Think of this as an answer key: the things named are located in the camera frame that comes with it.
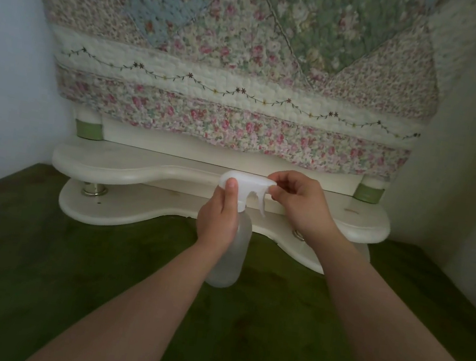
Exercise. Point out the person's right hand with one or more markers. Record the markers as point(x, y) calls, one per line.
point(308, 214)

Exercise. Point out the person's left hand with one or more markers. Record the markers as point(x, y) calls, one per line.
point(212, 223)

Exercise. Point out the person's right thumb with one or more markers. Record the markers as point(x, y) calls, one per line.
point(279, 196)

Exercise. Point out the person's left thumb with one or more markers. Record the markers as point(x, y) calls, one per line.
point(230, 195)

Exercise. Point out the translucent spray bottle white trigger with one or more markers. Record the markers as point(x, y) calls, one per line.
point(231, 256)

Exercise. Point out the person's right forearm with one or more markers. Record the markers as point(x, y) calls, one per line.
point(396, 341)

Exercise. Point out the person's left forearm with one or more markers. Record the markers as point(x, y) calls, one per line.
point(131, 309)

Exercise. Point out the brass metal knob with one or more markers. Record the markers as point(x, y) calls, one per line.
point(94, 190)
point(299, 235)

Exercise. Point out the cream wooden mirror stand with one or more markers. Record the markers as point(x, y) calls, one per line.
point(133, 172)

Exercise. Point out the floral patchwork quilt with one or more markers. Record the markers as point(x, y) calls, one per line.
point(246, 55)

